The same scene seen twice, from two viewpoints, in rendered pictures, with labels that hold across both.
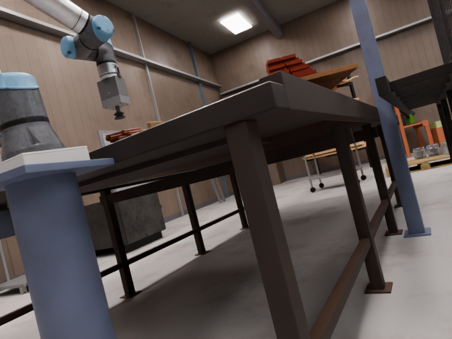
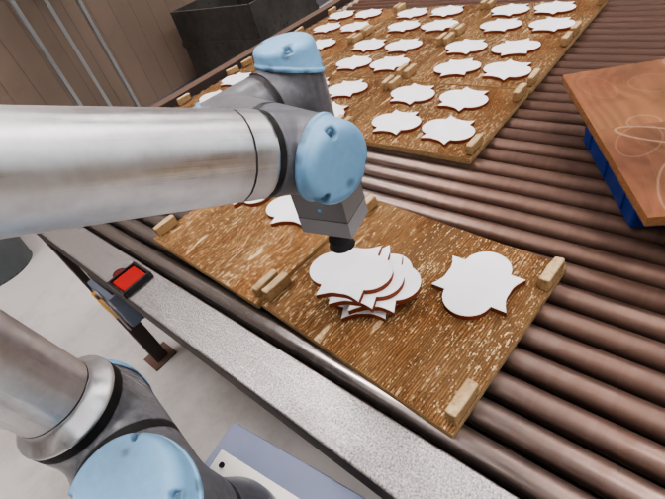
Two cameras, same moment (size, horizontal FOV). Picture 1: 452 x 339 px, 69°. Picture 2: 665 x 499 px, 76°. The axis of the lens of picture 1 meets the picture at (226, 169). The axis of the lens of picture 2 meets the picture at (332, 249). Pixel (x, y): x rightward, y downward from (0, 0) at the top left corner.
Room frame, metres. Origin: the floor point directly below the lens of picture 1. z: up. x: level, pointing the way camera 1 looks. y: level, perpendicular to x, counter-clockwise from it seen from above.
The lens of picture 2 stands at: (0.77, 0.19, 1.50)
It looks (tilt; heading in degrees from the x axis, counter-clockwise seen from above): 41 degrees down; 19
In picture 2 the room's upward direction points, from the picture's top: 18 degrees counter-clockwise
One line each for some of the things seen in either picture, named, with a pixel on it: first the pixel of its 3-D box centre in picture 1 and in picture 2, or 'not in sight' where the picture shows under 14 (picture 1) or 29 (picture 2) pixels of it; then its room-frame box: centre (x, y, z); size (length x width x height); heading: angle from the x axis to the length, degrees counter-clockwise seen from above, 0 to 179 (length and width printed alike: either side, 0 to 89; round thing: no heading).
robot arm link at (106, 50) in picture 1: (103, 52); (294, 88); (1.27, 0.35, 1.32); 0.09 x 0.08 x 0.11; 141
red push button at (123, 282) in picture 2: not in sight; (130, 279); (1.36, 0.88, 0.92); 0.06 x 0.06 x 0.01; 59
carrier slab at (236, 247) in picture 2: not in sight; (256, 222); (1.51, 0.61, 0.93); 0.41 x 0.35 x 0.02; 56
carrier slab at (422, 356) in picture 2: not in sight; (404, 288); (1.28, 0.26, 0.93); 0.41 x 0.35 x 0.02; 54
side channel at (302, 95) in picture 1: (376, 115); not in sight; (2.51, -1.21, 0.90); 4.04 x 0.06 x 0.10; 149
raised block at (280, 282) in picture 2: not in sight; (276, 286); (1.28, 0.50, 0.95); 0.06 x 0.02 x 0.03; 144
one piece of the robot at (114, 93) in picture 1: (116, 91); (332, 187); (1.28, 0.34, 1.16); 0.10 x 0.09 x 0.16; 162
